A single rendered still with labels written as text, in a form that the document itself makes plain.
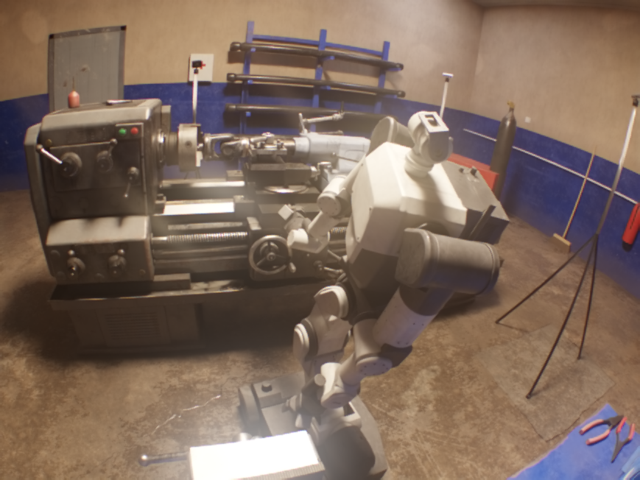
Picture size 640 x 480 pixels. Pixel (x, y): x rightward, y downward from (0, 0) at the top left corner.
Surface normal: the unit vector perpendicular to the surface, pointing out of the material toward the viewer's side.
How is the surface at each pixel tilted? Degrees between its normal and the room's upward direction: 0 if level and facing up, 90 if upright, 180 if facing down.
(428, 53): 90
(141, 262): 90
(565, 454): 0
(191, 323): 90
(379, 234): 92
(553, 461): 0
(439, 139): 106
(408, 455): 0
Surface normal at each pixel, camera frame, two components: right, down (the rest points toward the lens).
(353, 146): 0.33, 0.33
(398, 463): 0.11, -0.89
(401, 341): 0.00, 0.68
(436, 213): 0.18, -0.08
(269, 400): 0.38, -0.31
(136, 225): 0.26, -0.51
